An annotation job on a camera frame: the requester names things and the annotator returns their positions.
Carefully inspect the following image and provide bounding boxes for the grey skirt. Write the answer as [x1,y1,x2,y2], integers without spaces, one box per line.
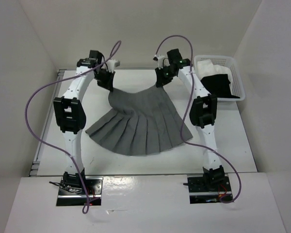
[86,86,193,156]

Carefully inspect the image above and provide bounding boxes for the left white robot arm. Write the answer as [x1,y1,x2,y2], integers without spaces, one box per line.
[53,50,120,194]

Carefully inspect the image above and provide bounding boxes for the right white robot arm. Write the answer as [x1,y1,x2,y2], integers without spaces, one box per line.
[153,49,225,191]

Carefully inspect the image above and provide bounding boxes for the white skirt in basket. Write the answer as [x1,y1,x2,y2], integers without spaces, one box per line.
[194,59,233,86]

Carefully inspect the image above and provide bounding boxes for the black folded skirt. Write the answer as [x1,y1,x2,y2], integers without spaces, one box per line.
[201,74,240,99]

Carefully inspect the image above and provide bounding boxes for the white plastic basket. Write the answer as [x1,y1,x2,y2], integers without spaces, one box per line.
[194,55,245,101]

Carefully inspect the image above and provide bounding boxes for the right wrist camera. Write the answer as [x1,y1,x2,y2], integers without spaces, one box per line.
[153,54,168,69]

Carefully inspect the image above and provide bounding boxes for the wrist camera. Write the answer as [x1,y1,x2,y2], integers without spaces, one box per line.
[153,54,168,69]
[106,59,120,73]

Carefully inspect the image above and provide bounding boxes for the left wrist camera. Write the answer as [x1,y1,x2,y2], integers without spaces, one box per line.
[106,59,120,73]

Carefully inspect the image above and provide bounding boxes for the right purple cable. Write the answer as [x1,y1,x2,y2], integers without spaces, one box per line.
[155,35,242,203]

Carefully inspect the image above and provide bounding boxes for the purple cable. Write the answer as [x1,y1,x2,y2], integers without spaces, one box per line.
[25,40,122,215]
[155,35,242,203]

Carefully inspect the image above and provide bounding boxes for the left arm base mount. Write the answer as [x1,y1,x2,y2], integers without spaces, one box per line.
[49,176,103,206]

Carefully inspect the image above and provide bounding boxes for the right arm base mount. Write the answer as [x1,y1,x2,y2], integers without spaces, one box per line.
[183,175,233,204]

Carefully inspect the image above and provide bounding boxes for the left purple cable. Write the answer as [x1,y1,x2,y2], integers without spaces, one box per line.
[25,40,122,215]

